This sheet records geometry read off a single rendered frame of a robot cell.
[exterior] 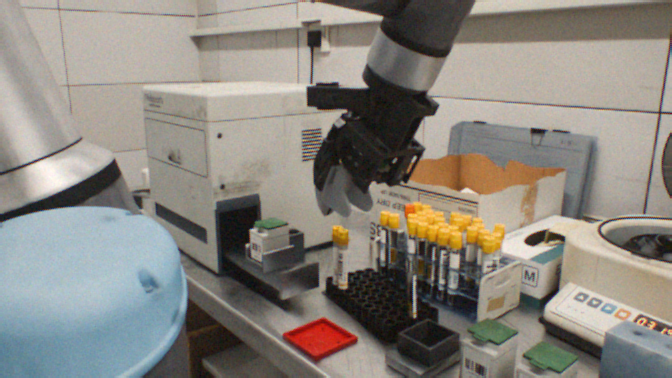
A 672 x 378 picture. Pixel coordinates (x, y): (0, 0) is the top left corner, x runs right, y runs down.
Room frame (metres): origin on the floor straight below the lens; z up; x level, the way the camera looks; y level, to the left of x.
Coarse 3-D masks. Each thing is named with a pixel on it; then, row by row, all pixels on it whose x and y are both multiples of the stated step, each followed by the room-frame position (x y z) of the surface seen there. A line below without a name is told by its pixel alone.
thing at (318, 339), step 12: (312, 324) 0.61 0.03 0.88; (324, 324) 0.62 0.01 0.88; (288, 336) 0.58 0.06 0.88; (300, 336) 0.59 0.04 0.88; (312, 336) 0.59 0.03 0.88; (324, 336) 0.59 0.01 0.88; (336, 336) 0.59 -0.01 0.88; (348, 336) 0.59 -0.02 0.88; (300, 348) 0.56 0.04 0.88; (312, 348) 0.56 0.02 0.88; (324, 348) 0.56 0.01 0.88; (336, 348) 0.56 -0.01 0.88
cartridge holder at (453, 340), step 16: (400, 336) 0.54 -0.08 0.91; (416, 336) 0.56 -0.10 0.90; (432, 336) 0.56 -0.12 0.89; (448, 336) 0.55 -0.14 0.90; (400, 352) 0.53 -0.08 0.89; (416, 352) 0.52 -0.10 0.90; (432, 352) 0.51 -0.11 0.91; (448, 352) 0.53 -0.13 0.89; (400, 368) 0.51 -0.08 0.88; (416, 368) 0.50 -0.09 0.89; (432, 368) 0.50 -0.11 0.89
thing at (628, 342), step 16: (624, 320) 0.45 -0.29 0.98; (608, 336) 0.43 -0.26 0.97; (624, 336) 0.42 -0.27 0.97; (640, 336) 0.42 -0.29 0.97; (656, 336) 0.42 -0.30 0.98; (608, 352) 0.43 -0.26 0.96; (624, 352) 0.42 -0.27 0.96; (640, 352) 0.40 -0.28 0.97; (656, 352) 0.39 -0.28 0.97; (608, 368) 0.42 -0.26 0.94; (624, 368) 0.41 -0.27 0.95; (640, 368) 0.40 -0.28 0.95; (656, 368) 0.39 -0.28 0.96
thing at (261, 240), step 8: (256, 232) 0.73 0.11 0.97; (264, 232) 0.72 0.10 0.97; (272, 232) 0.72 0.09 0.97; (280, 232) 0.73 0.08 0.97; (288, 232) 0.74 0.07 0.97; (256, 240) 0.73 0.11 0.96; (264, 240) 0.71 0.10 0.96; (272, 240) 0.72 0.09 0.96; (280, 240) 0.73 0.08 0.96; (288, 240) 0.74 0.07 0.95; (256, 248) 0.73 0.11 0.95; (264, 248) 0.71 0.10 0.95; (272, 248) 0.72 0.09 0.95; (256, 256) 0.73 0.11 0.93
